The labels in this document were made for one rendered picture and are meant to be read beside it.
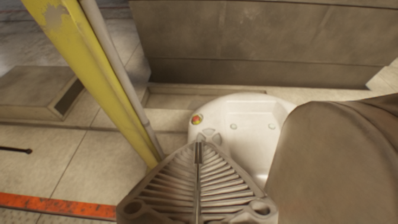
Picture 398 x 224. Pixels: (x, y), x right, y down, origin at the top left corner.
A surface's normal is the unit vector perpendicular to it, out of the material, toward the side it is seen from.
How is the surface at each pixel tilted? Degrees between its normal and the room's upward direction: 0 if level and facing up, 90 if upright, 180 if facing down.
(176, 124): 0
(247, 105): 69
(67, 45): 90
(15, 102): 0
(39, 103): 0
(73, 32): 90
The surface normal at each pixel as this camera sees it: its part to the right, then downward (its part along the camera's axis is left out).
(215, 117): 0.00, -0.65
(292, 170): -1.00, 0.00
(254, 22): -0.05, 0.76
